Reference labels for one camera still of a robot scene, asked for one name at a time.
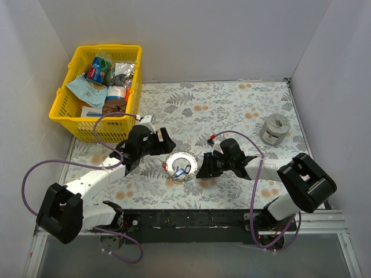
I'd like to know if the metal disc keyring holder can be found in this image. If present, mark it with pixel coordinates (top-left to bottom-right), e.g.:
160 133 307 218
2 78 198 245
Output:
162 152 199 183

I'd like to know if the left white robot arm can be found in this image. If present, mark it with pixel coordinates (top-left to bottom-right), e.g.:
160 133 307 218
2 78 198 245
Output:
36 125 176 244

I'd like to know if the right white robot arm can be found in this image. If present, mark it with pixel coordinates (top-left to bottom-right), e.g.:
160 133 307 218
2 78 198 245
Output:
196 138 337 231

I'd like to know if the black tag key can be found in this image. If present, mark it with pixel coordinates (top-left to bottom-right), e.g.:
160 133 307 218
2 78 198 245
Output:
184 164 191 174

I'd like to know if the grey paper wrapped roll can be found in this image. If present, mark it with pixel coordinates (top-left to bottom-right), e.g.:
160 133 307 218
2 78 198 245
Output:
259 114 291 146

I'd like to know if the floral table mat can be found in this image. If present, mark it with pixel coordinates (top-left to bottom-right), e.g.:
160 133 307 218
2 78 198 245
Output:
56 81 325 210

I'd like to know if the white blue box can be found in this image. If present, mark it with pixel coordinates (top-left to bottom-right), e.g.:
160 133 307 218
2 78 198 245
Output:
80 106 102 118

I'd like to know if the light blue paper pouch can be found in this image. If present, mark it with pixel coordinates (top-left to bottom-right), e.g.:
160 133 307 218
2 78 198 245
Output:
66 74 108 108

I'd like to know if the silver foil bag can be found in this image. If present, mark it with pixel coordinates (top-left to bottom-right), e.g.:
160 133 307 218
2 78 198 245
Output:
111 62 136 88

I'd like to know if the yellow plastic basket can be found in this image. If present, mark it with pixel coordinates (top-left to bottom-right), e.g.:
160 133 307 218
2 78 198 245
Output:
49 44 143 142

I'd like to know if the red blue snack pack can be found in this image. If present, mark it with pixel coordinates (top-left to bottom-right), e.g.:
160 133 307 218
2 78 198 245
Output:
86 65 106 85

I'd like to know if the green snack packet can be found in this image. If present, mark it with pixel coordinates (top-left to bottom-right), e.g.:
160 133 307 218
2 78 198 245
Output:
92 49 112 71

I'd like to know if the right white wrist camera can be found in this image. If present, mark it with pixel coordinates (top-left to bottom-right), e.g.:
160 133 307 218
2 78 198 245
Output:
207 134 223 155

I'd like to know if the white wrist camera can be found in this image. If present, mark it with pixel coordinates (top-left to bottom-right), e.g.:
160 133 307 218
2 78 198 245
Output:
138 115 156 133
207 134 223 155

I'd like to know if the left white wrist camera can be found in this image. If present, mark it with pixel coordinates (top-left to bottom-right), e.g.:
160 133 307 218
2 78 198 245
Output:
138 115 156 133

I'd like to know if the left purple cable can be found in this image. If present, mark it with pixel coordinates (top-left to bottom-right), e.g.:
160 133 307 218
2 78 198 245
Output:
22 112 144 264

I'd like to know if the purple cable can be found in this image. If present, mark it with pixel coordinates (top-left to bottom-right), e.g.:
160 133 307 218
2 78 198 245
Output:
214 130 303 252
22 112 144 264

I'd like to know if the blue tag key on ring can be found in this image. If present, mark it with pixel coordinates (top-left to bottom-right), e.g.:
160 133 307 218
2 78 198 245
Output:
174 168 185 177

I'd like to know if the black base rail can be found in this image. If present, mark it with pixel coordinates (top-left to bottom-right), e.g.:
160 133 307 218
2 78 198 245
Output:
89 207 299 246

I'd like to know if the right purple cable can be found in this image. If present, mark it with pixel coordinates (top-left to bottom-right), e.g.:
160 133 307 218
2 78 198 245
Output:
214 130 303 252

